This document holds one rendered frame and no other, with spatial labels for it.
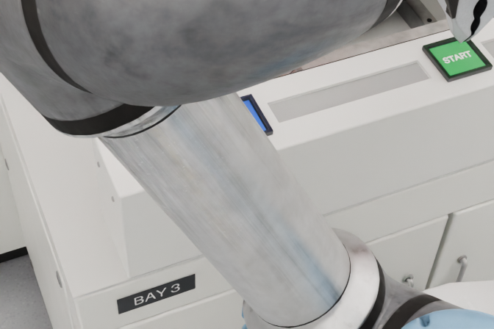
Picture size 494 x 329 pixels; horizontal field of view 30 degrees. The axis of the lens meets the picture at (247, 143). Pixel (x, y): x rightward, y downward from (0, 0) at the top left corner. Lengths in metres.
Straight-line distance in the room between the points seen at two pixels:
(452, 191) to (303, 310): 0.49
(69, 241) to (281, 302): 0.40
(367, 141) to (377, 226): 0.18
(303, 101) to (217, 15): 0.59
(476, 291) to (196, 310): 0.32
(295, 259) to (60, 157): 0.51
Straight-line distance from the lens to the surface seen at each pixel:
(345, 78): 0.99
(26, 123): 1.14
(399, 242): 1.17
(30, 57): 0.45
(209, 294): 1.07
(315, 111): 0.96
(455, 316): 0.68
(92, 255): 1.01
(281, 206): 0.61
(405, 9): 1.28
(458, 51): 1.04
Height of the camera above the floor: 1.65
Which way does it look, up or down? 49 degrees down
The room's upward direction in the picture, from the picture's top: 3 degrees clockwise
